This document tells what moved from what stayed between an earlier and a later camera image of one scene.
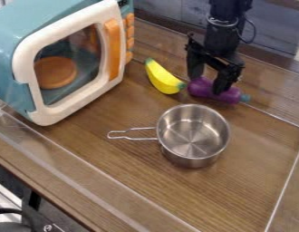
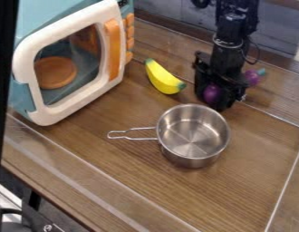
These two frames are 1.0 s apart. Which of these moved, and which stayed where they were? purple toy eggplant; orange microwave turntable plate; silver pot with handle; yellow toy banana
Moved: purple toy eggplant
Stayed: yellow toy banana; silver pot with handle; orange microwave turntable plate
